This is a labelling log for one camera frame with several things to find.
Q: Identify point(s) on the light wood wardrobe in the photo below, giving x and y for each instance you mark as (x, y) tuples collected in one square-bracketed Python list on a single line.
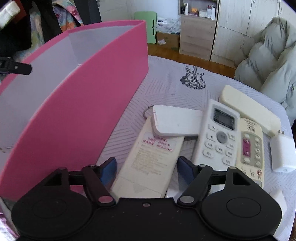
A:
[(238, 22)]

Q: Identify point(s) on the pink cardboard box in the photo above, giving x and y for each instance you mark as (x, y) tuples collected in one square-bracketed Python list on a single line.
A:
[(63, 113)]

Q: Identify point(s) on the wooden shelf cabinet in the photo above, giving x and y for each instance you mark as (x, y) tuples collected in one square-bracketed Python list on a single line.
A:
[(198, 27)]

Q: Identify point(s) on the long cream remote control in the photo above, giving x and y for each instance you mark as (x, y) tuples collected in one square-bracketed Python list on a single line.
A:
[(250, 109)]

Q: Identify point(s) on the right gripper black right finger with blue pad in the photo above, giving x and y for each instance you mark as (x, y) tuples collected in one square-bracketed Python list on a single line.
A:
[(198, 180)]

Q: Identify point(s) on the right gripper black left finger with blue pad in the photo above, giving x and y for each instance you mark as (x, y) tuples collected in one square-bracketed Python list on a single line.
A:
[(98, 181)]

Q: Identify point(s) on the white TCL remote control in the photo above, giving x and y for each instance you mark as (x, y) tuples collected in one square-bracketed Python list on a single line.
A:
[(217, 142)]

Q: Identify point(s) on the cream remote with pink button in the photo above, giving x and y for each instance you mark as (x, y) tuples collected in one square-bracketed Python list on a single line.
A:
[(250, 155)]

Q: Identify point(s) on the grey puffer jacket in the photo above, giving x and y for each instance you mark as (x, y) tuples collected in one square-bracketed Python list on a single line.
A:
[(270, 64)]

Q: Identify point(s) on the flat white card device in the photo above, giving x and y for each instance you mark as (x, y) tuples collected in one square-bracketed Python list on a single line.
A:
[(173, 121)]

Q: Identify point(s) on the floral quilt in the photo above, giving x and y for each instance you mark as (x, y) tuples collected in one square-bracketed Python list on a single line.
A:
[(67, 14)]

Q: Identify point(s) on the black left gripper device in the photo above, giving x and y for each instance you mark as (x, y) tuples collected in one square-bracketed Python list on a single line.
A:
[(8, 66)]

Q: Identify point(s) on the silver keys bunch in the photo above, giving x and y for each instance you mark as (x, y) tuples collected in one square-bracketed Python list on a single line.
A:
[(148, 112)]

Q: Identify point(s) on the small white charger plug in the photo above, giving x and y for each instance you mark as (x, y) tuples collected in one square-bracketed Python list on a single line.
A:
[(278, 196)]

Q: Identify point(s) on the cream remote face down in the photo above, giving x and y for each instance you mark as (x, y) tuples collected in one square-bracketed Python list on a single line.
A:
[(147, 171)]

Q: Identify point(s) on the black hanging clothes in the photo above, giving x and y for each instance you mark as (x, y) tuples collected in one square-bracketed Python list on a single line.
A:
[(26, 25)]

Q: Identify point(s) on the grey patterned table cloth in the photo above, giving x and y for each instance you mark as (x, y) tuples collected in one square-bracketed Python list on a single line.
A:
[(162, 85)]

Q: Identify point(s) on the large white charger cube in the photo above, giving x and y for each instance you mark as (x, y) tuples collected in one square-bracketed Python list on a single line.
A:
[(282, 153)]

